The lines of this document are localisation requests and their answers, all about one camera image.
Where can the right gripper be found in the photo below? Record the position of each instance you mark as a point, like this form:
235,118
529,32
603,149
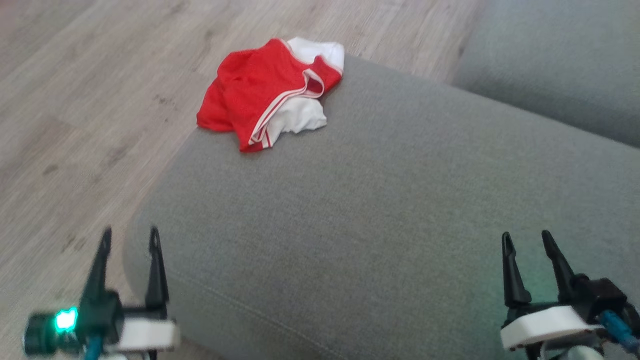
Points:
540,325

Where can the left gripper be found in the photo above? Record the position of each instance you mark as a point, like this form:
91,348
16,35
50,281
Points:
147,335

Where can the red and white garment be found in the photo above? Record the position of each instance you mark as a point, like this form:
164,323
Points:
250,85

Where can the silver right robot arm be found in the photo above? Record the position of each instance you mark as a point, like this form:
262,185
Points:
575,354

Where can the grey sofa seat cushion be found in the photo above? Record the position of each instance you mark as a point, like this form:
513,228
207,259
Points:
375,225

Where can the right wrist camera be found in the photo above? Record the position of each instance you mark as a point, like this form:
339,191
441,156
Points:
600,297

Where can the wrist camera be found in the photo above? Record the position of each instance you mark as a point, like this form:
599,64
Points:
600,297
47,332

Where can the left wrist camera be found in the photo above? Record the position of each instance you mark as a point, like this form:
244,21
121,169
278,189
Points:
47,332

